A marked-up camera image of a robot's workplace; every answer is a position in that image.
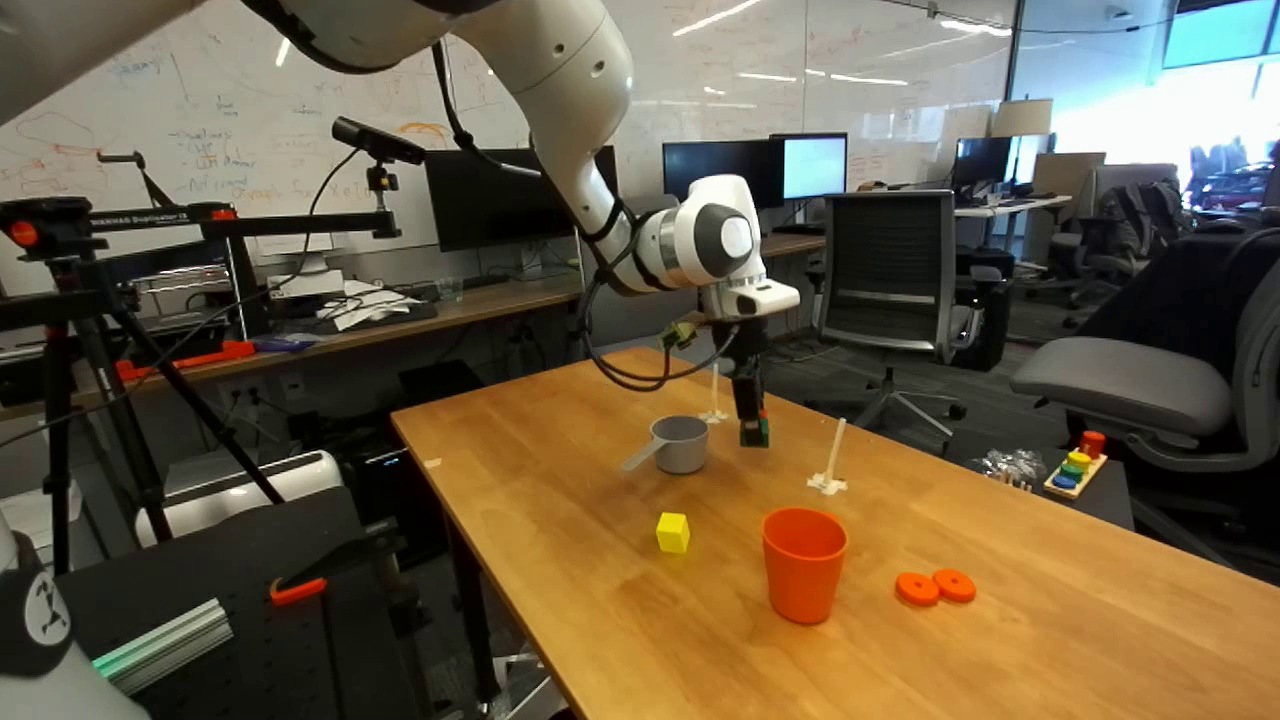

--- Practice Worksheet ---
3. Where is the black side table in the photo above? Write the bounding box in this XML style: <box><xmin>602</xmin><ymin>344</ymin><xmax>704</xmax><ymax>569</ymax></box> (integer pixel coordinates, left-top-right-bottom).
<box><xmin>948</xmin><ymin>452</ymin><xmax>1137</xmax><ymax>533</ymax></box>

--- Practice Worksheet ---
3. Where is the black monitor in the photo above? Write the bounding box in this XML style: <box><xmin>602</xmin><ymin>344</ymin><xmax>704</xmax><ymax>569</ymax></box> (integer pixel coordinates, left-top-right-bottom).
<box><xmin>424</xmin><ymin>146</ymin><xmax>620</xmax><ymax>254</ymax></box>
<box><xmin>953</xmin><ymin>136</ymin><xmax>1018</xmax><ymax>193</ymax></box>

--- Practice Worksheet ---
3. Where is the row of monitors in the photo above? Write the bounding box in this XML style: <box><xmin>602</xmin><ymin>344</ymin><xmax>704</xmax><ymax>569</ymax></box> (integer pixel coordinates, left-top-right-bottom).
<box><xmin>661</xmin><ymin>132</ymin><xmax>850</xmax><ymax>211</ymax></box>

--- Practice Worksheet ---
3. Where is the orange-handled clamp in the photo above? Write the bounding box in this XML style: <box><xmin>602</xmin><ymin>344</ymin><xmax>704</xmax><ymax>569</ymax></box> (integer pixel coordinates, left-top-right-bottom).
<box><xmin>267</xmin><ymin>520</ymin><xmax>403</xmax><ymax>609</ymax></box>

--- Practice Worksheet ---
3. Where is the colourful ring stacking toy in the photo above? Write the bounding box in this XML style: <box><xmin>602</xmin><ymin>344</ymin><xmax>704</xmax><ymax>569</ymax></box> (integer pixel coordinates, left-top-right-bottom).
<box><xmin>1042</xmin><ymin>430</ymin><xmax>1110</xmax><ymax>500</ymax></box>

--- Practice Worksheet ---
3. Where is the orange cup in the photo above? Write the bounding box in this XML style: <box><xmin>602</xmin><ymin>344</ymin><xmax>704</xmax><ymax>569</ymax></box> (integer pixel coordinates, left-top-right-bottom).
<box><xmin>761</xmin><ymin>507</ymin><xmax>850</xmax><ymax>626</ymax></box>

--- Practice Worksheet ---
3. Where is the window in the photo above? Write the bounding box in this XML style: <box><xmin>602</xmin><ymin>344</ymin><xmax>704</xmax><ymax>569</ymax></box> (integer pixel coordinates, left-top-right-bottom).
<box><xmin>1050</xmin><ymin>0</ymin><xmax>1280</xmax><ymax>216</ymax></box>

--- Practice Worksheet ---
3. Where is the camera on tripod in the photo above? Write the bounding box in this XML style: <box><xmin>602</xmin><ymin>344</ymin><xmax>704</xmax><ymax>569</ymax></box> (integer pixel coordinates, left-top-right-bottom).
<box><xmin>0</xmin><ymin>116</ymin><xmax>428</xmax><ymax>579</ymax></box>

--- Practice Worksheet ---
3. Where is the row of office chairs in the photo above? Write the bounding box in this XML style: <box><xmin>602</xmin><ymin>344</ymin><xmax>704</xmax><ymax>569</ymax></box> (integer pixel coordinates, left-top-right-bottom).
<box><xmin>1030</xmin><ymin>162</ymin><xmax>1201</xmax><ymax>306</ymax></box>

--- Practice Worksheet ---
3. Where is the clear plastic bag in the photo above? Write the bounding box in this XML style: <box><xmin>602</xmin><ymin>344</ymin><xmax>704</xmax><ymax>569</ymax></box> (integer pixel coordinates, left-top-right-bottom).
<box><xmin>968</xmin><ymin>447</ymin><xmax>1047</xmax><ymax>492</ymax></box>

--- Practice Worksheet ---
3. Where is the black mesh office chair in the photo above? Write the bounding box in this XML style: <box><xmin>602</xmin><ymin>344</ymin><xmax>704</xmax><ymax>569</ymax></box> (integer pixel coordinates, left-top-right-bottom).
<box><xmin>812</xmin><ymin>189</ymin><xmax>1013</xmax><ymax>443</ymax></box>

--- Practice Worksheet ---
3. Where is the white rounded case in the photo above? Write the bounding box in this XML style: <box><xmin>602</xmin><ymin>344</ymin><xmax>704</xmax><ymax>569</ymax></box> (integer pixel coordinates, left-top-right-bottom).
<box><xmin>134</xmin><ymin>449</ymin><xmax>347</xmax><ymax>550</ymax></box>

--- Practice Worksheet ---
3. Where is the grey cup with handle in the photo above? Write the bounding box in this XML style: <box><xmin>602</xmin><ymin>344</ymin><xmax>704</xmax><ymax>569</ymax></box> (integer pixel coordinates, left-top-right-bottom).
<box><xmin>621</xmin><ymin>415</ymin><xmax>711</xmax><ymax>476</ymax></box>

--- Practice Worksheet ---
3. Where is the heap of papers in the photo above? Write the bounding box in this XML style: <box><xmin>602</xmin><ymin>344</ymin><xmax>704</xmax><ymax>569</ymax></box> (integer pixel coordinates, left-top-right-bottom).
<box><xmin>312</xmin><ymin>278</ymin><xmax>426</xmax><ymax>334</ymax></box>

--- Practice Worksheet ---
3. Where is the white peg stand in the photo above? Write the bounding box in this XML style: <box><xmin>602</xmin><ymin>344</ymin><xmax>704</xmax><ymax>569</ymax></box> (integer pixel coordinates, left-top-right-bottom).
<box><xmin>807</xmin><ymin>417</ymin><xmax>850</xmax><ymax>497</ymax></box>
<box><xmin>699</xmin><ymin>361</ymin><xmax>730</xmax><ymax>425</ymax></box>

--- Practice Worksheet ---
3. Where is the lamp with beige shade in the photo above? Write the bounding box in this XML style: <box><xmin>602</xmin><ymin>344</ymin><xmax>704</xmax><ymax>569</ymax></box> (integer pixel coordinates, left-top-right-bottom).
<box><xmin>990</xmin><ymin>97</ymin><xmax>1056</xmax><ymax>186</ymax></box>

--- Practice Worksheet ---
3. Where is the aluminium profile bar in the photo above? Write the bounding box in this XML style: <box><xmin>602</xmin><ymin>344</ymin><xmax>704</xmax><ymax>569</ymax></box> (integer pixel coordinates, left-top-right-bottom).
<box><xmin>92</xmin><ymin>597</ymin><xmax>235</xmax><ymax>697</ymax></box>

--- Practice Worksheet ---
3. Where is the orange tool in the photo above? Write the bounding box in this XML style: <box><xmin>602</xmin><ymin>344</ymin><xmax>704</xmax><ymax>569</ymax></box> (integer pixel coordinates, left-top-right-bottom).
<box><xmin>114</xmin><ymin>339</ymin><xmax>258</xmax><ymax>384</ymax></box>

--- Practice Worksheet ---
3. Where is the whiteboard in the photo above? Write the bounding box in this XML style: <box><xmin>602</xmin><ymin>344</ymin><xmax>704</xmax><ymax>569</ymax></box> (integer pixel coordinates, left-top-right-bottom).
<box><xmin>0</xmin><ymin>0</ymin><xmax>1015</xmax><ymax>296</ymax></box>

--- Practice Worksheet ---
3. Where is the grey office chair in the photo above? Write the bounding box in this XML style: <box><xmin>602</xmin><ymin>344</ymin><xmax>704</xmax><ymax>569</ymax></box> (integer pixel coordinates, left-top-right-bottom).
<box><xmin>1008</xmin><ymin>228</ymin><xmax>1280</xmax><ymax>576</ymax></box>

